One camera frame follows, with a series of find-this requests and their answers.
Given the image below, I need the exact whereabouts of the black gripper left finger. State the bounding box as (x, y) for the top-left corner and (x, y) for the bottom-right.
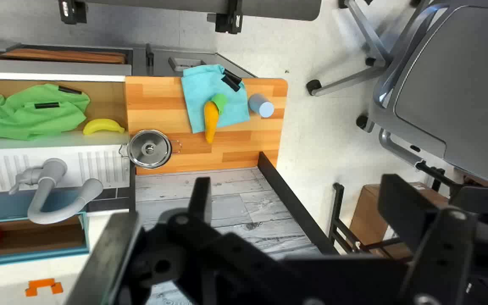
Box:
(114, 177), (314, 305)

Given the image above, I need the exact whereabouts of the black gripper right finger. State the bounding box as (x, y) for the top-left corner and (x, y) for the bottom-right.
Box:
(378, 174), (478, 305)

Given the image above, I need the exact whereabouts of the grey tap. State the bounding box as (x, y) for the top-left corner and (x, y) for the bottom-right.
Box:
(9, 157), (105, 226)

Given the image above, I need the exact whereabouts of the white toy sink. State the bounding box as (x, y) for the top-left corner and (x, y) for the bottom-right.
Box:
(0, 58), (134, 196)

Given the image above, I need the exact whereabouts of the wide wooden countertop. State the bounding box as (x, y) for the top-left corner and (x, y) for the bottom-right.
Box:
(124, 77), (290, 177)

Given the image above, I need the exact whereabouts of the yellow toy banana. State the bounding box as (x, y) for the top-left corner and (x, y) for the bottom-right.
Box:
(82, 118), (127, 138)

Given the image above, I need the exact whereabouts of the light blue cylinder cup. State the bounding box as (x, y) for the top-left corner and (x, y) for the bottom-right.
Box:
(248, 94), (276, 121)

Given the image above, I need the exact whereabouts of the teal cloth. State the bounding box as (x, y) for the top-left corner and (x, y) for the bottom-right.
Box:
(180, 63), (253, 136)

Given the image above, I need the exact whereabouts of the grey chair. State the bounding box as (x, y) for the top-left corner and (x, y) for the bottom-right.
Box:
(305, 0), (488, 194)

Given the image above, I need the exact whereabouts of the green cloth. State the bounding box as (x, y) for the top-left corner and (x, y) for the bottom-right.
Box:
(0, 84), (92, 141)

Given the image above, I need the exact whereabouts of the black frame post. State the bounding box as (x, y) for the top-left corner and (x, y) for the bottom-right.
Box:
(256, 152), (339, 257)

